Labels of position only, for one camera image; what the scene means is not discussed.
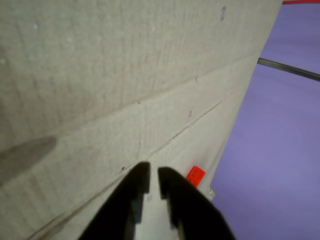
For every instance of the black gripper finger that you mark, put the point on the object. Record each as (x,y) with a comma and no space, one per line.
(195,215)
(117,212)

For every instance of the red lego block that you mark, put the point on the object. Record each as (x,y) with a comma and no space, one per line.
(196,176)

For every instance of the brown cardboard sheet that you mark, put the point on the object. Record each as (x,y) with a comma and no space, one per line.
(100,75)

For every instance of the red strip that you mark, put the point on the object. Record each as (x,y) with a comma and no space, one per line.
(300,1)

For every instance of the black rod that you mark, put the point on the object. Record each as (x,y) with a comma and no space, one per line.
(287,68)

